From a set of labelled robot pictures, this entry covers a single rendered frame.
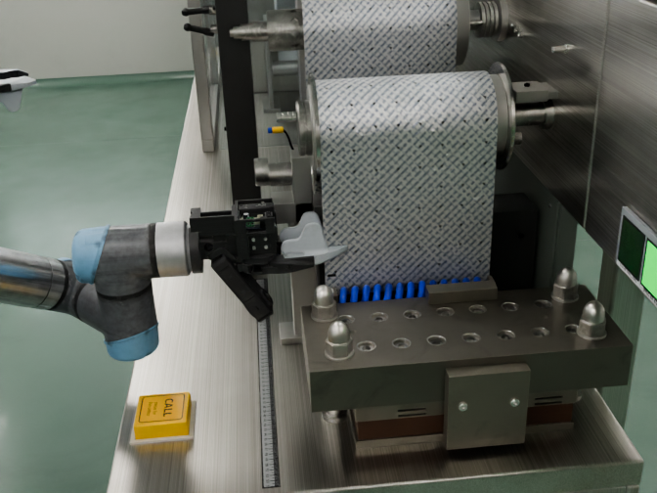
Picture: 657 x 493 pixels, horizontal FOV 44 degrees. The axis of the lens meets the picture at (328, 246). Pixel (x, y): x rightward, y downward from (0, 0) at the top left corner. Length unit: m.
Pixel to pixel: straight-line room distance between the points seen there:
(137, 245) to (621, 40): 0.64
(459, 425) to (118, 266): 0.48
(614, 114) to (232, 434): 0.62
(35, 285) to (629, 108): 0.79
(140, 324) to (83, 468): 1.45
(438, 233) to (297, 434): 0.33
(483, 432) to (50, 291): 0.62
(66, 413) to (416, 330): 1.88
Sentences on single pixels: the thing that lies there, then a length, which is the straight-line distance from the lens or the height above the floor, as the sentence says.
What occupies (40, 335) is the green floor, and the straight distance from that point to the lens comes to 3.27.
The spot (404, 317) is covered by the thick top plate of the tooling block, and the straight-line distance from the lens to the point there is 1.10.
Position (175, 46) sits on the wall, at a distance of 6.74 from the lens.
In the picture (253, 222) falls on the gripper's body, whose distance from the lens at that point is 1.09.
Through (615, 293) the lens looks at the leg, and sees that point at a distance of 1.45.
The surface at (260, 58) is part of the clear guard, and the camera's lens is 2.10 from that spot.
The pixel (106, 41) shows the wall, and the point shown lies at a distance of 6.80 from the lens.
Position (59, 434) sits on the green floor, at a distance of 2.73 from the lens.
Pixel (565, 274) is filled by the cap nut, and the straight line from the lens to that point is 1.14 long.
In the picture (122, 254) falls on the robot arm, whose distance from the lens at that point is 1.10.
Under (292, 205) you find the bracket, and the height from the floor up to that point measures 1.13.
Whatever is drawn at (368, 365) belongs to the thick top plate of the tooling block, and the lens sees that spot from 1.00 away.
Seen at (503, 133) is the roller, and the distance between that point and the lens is 1.13.
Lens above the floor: 1.59
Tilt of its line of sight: 26 degrees down
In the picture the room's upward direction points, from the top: 2 degrees counter-clockwise
